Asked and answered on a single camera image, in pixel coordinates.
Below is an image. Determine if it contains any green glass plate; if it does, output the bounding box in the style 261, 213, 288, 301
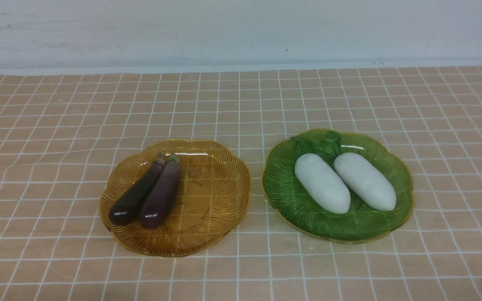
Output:
262, 128, 415, 244

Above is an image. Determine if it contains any white radish with leaves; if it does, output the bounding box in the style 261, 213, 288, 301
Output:
291, 136, 351, 214
325, 131, 397, 212

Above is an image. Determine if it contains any checkered beige tablecloth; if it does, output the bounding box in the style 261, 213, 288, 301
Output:
0, 66, 482, 301

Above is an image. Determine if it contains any dark purple eggplant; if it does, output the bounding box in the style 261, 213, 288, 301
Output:
108, 153, 167, 226

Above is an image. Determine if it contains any amber glass plate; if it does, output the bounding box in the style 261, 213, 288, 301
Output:
99, 139, 252, 258

